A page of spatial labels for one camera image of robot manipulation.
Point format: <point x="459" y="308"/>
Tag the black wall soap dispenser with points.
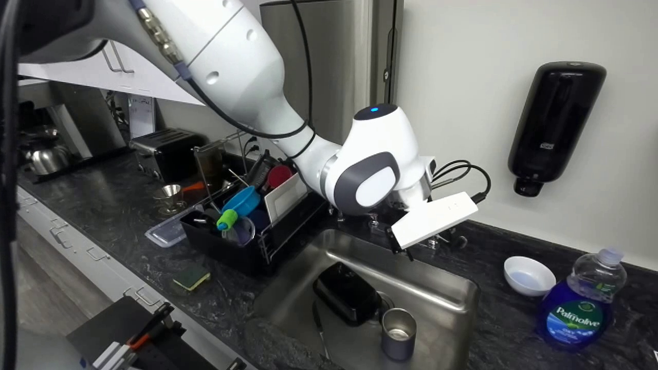
<point x="556" y="113"/>

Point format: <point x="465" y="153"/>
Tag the small white bowl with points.
<point x="526" y="277"/>

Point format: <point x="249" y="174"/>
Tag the black tray in sink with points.
<point x="347" y="295"/>

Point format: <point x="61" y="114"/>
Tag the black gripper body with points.
<point x="414" y="218"/>

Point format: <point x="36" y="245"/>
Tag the green yellow sponge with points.
<point x="189" y="278"/>

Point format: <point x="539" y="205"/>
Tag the steel paper towel dispenser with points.
<point x="339" y="57"/>

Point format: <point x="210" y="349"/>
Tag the light blue plastic bowl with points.
<point x="243" y="203"/>

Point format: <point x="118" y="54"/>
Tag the stainless steel sink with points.
<point x="441" y="303"/>

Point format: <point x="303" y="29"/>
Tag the dark blue metal cup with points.
<point x="400" y="332"/>

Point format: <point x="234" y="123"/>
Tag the steel funnel cup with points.
<point x="167" y="193"/>

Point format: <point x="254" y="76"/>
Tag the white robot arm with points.
<point x="220" y="54"/>

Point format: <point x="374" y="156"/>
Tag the clear plastic container lid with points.
<point x="167" y="233"/>

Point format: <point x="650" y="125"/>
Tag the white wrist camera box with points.
<point x="454" y="211"/>

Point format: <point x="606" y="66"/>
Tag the blue dish soap bottle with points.
<point x="576" y="311"/>

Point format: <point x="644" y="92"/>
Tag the white upper cabinet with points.
<point x="114" y="69"/>

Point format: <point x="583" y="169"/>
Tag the black dish drying rack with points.
<point x="254" y="213"/>

